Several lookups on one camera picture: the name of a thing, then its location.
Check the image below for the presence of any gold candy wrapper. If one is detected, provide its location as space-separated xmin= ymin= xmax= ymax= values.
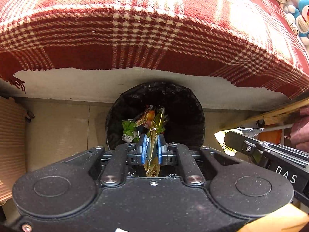
xmin=143 ymin=130 xmax=161 ymax=177

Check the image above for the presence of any green white wrapper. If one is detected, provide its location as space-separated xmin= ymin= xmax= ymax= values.
xmin=121 ymin=120 xmax=140 ymax=143

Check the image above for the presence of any colourful fruit snack packet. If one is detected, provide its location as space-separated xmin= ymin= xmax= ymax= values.
xmin=136 ymin=105 xmax=155 ymax=129

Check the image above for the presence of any large gold foil wrapper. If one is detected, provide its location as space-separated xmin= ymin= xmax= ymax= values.
xmin=150 ymin=107 xmax=168 ymax=135

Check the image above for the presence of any black lined trash bin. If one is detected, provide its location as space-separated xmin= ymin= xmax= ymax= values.
xmin=105 ymin=81 xmax=206 ymax=177

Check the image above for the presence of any pink ribbed suitcase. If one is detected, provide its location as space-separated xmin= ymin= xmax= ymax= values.
xmin=0 ymin=97 xmax=35 ymax=205

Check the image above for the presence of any red white plaid blanket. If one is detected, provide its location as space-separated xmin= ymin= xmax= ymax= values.
xmin=1 ymin=0 xmax=308 ymax=99

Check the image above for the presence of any blue Doraemon plush toy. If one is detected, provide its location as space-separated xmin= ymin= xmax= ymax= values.
xmin=293 ymin=0 xmax=308 ymax=46

